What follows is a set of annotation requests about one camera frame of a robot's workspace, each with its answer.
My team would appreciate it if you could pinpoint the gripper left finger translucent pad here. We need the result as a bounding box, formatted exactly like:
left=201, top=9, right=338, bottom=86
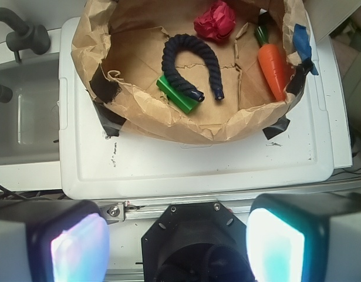
left=0, top=200, right=110, bottom=281

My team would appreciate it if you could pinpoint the gripper right finger translucent pad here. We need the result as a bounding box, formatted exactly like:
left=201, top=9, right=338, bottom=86
left=246, top=193, right=361, bottom=281

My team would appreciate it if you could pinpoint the orange toy carrot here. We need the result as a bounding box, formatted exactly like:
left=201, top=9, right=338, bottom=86
left=255, top=25, right=286, bottom=101

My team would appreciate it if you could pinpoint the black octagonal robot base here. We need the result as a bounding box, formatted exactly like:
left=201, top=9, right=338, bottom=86
left=141, top=202, right=255, bottom=281

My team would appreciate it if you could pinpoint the white plastic board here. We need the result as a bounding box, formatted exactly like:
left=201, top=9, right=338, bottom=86
left=59, top=18, right=334, bottom=200

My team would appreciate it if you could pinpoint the grey sink basin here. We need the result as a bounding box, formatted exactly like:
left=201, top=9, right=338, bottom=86
left=0, top=53, right=59, bottom=165

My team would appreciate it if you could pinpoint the green rectangular block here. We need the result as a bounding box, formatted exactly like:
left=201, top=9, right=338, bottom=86
left=156, top=75, right=199, bottom=114

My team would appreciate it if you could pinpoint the brown paper bag tray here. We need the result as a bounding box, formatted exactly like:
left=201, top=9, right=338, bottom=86
left=71, top=1, right=309, bottom=145

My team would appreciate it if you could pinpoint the blue tape piece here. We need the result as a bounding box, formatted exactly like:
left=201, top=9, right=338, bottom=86
left=292, top=23, right=319, bottom=76

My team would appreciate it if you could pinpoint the dark grey faucet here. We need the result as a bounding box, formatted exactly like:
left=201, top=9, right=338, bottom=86
left=0, top=8, right=51, bottom=63

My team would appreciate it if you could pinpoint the red crumpled paper ball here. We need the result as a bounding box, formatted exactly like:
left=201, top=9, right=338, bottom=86
left=194, top=1, right=236, bottom=43

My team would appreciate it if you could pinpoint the metal corner bracket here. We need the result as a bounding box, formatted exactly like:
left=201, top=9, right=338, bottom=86
left=97, top=202, right=127, bottom=224

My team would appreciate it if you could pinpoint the aluminium extrusion rail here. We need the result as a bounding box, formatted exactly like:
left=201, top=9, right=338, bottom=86
left=97, top=197, right=257, bottom=223

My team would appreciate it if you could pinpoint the dark blue rope piece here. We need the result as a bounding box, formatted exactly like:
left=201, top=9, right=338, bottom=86
left=161, top=34, right=224, bottom=103

